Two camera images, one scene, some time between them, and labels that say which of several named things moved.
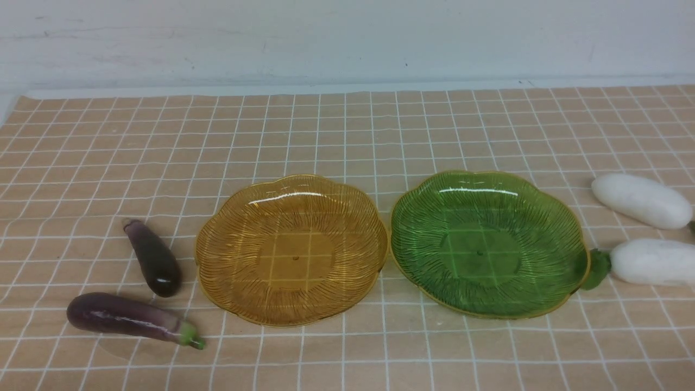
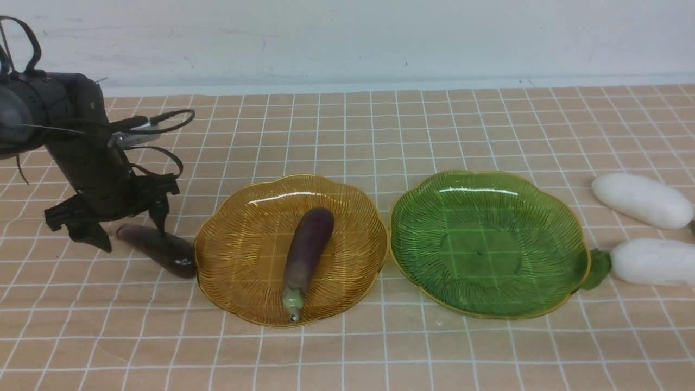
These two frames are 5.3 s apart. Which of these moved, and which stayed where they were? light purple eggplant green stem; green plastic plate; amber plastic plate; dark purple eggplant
Moved: dark purple eggplant; light purple eggplant green stem
Stayed: amber plastic plate; green plastic plate
